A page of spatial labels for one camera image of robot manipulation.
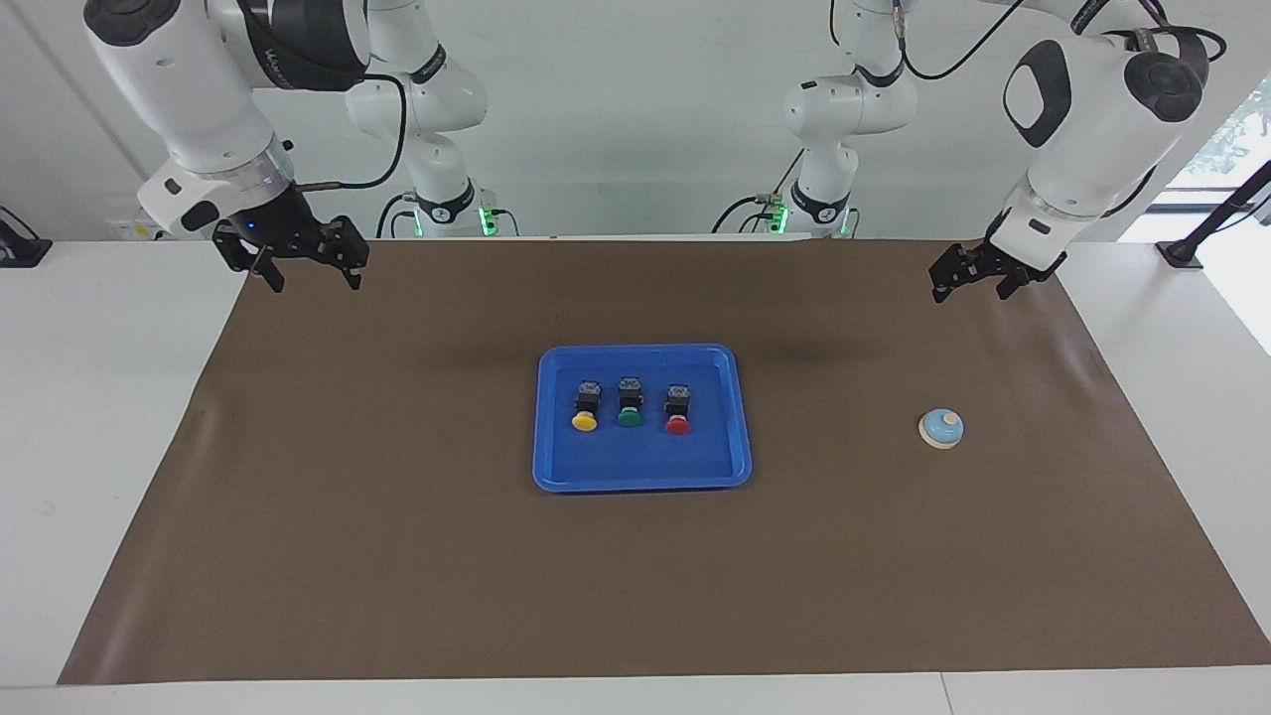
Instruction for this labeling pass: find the blue plastic tray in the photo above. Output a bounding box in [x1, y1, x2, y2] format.
[532, 344, 754, 495]

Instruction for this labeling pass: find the round blue cream knob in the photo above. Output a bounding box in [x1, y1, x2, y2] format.
[918, 408, 965, 450]

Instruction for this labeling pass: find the black stand base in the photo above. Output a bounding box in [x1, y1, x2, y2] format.
[0, 206, 53, 268]

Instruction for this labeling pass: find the brown table mat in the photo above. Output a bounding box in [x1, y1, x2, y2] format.
[57, 238, 1271, 686]

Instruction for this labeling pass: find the black arm base cable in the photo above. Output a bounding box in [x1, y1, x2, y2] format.
[711, 149, 805, 235]
[375, 192, 420, 239]

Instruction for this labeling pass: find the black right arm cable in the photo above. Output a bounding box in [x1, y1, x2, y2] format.
[296, 74, 409, 191]

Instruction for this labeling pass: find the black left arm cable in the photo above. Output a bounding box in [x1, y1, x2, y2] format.
[889, 0, 1229, 82]

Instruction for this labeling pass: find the black camera stand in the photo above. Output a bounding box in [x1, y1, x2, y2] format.
[1157, 159, 1271, 270]

